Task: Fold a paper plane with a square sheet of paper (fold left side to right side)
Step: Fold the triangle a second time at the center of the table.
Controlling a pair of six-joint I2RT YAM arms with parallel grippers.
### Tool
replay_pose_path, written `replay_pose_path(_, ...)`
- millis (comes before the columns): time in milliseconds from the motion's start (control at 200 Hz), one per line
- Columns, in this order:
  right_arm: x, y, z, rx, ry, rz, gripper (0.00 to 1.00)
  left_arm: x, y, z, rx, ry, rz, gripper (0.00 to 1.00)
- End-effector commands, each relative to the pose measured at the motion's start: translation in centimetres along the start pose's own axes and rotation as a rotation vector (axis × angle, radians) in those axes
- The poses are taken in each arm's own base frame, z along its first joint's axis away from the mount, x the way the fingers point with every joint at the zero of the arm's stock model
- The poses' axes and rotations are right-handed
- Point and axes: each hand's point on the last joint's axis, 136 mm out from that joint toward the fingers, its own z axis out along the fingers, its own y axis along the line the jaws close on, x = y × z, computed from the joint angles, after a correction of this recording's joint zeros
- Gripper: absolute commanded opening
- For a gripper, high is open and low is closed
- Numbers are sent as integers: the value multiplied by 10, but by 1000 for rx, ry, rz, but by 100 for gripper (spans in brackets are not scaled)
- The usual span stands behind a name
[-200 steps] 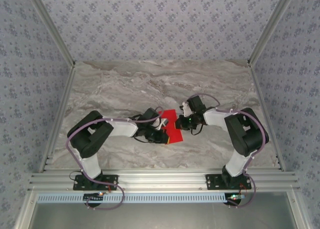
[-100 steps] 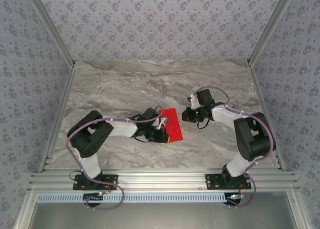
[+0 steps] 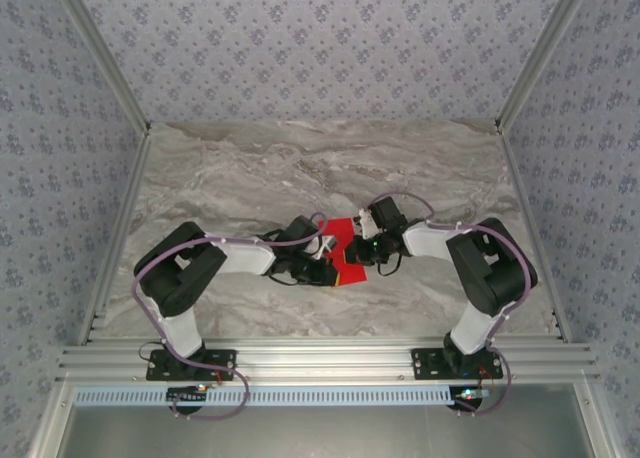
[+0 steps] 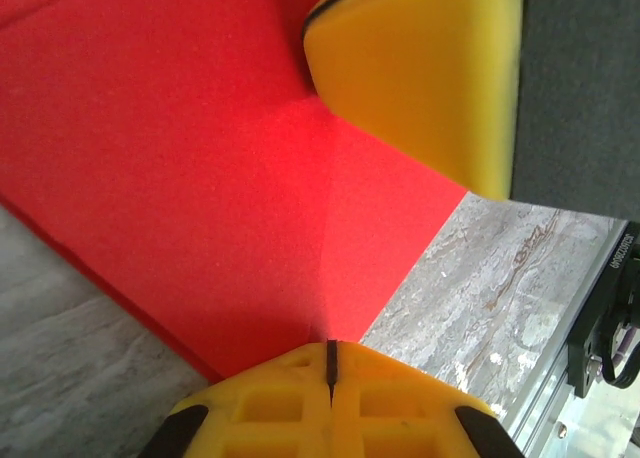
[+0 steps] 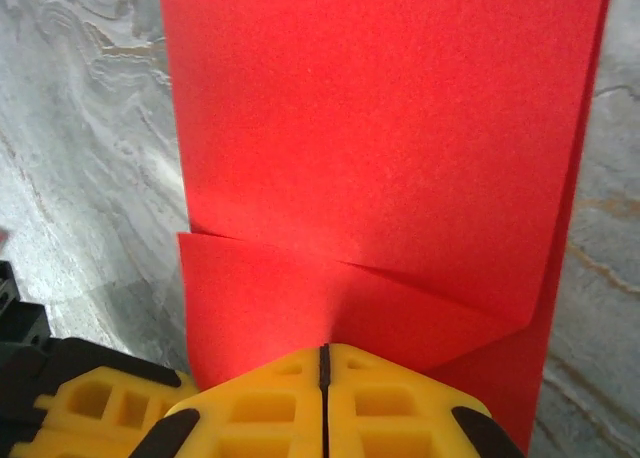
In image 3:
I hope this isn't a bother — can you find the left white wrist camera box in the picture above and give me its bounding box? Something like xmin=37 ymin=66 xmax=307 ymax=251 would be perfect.
xmin=308 ymin=233 xmax=335 ymax=257

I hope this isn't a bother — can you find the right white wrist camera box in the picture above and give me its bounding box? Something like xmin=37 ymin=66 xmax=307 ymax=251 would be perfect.
xmin=353 ymin=207 xmax=377 ymax=233

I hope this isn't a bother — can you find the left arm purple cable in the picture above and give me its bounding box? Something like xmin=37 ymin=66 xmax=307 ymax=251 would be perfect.
xmin=130 ymin=211 xmax=250 ymax=422

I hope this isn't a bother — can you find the light blue slotted cable duct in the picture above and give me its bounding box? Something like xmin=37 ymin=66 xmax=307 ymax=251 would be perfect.
xmin=72 ymin=385 xmax=455 ymax=408

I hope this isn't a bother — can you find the aluminium corner post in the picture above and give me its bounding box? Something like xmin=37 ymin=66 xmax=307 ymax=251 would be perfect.
xmin=49 ymin=0 xmax=153 ymax=135
xmin=493 ymin=0 xmax=599 ymax=133

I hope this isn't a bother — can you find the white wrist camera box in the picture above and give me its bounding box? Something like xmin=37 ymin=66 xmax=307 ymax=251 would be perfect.
xmin=308 ymin=233 xmax=335 ymax=257
xmin=353 ymin=207 xmax=377 ymax=233

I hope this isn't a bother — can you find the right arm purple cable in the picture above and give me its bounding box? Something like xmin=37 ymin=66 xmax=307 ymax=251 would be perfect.
xmin=369 ymin=192 xmax=532 ymax=417

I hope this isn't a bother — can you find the aluminium side rail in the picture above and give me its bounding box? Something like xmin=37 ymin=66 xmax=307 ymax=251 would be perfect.
xmin=76 ymin=130 xmax=155 ymax=345
xmin=497 ymin=127 xmax=574 ymax=343

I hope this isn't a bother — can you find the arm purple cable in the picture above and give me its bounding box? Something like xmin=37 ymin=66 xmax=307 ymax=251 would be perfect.
xmin=130 ymin=211 xmax=250 ymax=422
xmin=369 ymin=192 xmax=532 ymax=417

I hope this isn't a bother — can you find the small adapter circuit board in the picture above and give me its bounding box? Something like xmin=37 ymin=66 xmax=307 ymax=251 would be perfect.
xmin=166 ymin=385 xmax=208 ymax=405
xmin=451 ymin=386 xmax=495 ymax=405

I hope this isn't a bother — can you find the grey metal sheet panel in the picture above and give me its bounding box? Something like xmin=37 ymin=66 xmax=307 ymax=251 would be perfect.
xmin=27 ymin=382 xmax=617 ymax=458

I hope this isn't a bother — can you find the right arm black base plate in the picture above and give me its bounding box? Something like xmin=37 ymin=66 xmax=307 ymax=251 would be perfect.
xmin=409 ymin=346 xmax=503 ymax=382

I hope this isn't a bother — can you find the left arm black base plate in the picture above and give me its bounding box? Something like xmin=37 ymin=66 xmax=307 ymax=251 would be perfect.
xmin=144 ymin=348 xmax=238 ymax=382

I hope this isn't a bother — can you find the aluminium mounting rail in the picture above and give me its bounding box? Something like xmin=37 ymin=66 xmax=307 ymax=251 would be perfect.
xmin=55 ymin=341 xmax=602 ymax=385

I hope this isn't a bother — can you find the red paper sheet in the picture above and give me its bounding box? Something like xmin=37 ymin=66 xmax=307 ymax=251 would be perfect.
xmin=317 ymin=217 xmax=370 ymax=290

